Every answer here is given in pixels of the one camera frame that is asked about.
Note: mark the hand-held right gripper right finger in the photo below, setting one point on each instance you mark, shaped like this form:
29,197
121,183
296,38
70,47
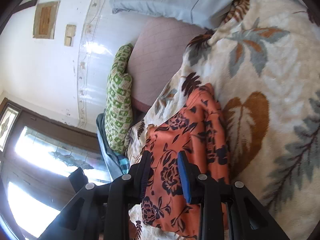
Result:
185,180

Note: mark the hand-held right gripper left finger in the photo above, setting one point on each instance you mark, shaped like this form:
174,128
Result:
145,177

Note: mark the green checkered pillow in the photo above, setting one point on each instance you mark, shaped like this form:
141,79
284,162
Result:
117,105

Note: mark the tall leaded glass window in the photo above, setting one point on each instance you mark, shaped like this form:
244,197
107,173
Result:
37,142

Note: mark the brown wooden door frame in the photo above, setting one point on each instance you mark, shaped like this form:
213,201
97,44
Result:
15,170

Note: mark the light blue cloth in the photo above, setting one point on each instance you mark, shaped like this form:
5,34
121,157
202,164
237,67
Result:
105,142

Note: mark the large beige light switch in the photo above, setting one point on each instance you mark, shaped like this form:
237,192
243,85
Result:
71,30

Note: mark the orange floral garment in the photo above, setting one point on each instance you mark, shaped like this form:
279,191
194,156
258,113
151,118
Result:
172,140

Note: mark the teal striped cloth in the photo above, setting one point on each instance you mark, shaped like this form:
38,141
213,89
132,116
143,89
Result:
123,165

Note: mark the framed wall plaque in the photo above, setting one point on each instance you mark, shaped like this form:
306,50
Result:
46,20

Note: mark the cream leaf print blanket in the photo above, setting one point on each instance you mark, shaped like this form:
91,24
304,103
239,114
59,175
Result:
262,67

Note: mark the small stained glass pane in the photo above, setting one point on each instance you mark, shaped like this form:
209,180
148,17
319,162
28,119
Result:
7,127

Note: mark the small beige light switch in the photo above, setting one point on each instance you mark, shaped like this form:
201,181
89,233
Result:
68,41

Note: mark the pink mattress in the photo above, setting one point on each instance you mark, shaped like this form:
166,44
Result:
160,55

